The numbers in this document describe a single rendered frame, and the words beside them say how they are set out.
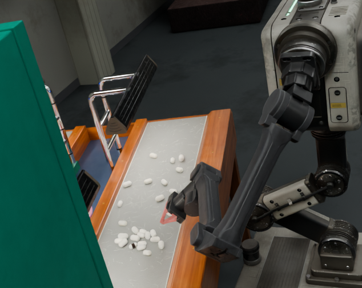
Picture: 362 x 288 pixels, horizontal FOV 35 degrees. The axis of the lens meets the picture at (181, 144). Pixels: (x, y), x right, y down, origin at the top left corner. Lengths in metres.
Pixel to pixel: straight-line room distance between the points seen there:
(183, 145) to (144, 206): 0.46
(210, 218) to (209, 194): 0.13
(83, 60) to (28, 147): 4.91
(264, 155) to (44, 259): 0.77
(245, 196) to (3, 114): 0.82
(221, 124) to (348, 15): 1.17
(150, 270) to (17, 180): 1.27
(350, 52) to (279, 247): 0.99
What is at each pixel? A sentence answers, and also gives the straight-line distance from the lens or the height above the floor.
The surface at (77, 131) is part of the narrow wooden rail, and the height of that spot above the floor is 0.76.
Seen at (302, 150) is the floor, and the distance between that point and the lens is 3.83.
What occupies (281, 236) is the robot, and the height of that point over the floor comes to 0.48.
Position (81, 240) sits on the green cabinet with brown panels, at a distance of 0.83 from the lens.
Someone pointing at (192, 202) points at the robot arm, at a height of 0.98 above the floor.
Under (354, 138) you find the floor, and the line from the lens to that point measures 3.91.
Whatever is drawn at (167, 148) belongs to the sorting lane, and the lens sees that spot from 2.57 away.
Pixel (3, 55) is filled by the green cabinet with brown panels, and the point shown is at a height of 1.77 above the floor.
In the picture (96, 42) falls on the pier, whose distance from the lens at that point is 5.59.
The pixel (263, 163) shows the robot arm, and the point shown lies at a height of 1.23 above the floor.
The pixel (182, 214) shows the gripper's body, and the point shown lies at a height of 0.89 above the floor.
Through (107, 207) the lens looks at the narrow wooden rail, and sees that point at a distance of 2.23.
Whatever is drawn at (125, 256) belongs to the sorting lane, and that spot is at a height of 0.74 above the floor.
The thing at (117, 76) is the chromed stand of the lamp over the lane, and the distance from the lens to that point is 2.44.
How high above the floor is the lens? 1.95
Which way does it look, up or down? 28 degrees down
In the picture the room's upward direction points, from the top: 13 degrees counter-clockwise
